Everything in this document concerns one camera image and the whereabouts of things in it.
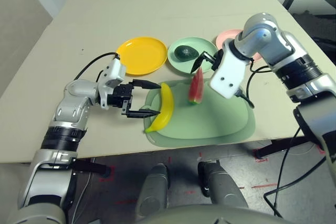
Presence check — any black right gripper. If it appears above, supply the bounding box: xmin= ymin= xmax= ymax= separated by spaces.
xmin=191 ymin=49 xmax=224 ymax=74

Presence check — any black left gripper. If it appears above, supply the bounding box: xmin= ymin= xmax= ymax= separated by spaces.
xmin=107 ymin=78 xmax=161 ymax=120

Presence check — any dark green toy avocado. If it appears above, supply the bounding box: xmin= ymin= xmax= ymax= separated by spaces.
xmin=175 ymin=45 xmax=200 ymax=62

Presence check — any yellow toy banana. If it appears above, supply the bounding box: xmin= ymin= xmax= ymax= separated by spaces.
xmin=144 ymin=82 xmax=175 ymax=134

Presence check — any red watermelon slice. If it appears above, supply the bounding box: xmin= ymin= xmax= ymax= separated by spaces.
xmin=187 ymin=67 xmax=205 ymax=105

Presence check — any mint green plastic plate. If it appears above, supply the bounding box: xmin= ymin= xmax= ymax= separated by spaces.
xmin=167 ymin=36 xmax=218 ymax=74

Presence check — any pink plastic plate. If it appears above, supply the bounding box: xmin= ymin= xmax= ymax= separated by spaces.
xmin=215 ymin=29 xmax=262 ymax=63

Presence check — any yellow plastic plate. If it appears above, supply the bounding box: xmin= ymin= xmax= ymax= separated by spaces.
xmin=115 ymin=36 xmax=169 ymax=76

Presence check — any green cutting board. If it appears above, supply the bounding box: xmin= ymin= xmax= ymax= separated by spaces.
xmin=143 ymin=79 xmax=257 ymax=148

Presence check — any red floor tape square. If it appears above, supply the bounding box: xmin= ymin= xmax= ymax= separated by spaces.
xmin=252 ymin=148 xmax=269 ymax=163
xmin=99 ymin=165 xmax=116 ymax=183

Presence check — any black table support bar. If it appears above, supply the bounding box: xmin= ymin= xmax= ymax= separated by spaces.
xmin=255 ymin=137 xmax=314 ymax=159
xmin=70 ymin=158 xmax=111 ymax=179

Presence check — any grey robot left leg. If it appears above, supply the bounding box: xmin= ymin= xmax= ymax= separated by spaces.
xmin=136 ymin=163 xmax=169 ymax=218

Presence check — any grey robot leg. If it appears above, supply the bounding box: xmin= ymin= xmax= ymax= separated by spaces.
xmin=197 ymin=160 xmax=249 ymax=209
xmin=136 ymin=163 xmax=169 ymax=218

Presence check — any grey robot right leg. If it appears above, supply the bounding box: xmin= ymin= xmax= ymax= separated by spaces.
xmin=197 ymin=160 xmax=249 ymax=209

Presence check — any dark grey floor rug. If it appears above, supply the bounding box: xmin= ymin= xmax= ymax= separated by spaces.
xmin=291 ymin=10 xmax=336 ymax=59

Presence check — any beige robot torso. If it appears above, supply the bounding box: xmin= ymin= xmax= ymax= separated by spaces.
xmin=125 ymin=202 xmax=287 ymax=224

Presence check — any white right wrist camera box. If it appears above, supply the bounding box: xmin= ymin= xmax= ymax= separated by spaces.
xmin=209 ymin=39 xmax=249 ymax=99

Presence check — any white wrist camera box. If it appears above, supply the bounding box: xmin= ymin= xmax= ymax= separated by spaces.
xmin=97 ymin=58 xmax=127 ymax=111
xmin=209 ymin=39 xmax=249 ymax=99

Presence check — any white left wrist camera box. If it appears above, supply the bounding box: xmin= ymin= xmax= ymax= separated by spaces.
xmin=97 ymin=58 xmax=127 ymax=111

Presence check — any black right camera cable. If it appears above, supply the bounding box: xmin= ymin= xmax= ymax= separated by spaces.
xmin=235 ymin=61 xmax=274 ymax=109

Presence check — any black camera cable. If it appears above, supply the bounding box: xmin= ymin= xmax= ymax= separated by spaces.
xmin=235 ymin=61 xmax=274 ymax=109
xmin=74 ymin=52 xmax=121 ymax=81

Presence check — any black left camera cable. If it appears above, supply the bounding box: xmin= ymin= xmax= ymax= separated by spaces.
xmin=74 ymin=52 xmax=121 ymax=81

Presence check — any white floor cable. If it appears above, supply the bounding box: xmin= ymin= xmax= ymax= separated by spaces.
xmin=72 ymin=173 xmax=91 ymax=222

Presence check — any black trailing robot cable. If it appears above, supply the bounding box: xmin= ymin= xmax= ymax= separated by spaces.
xmin=263 ymin=125 xmax=329 ymax=218

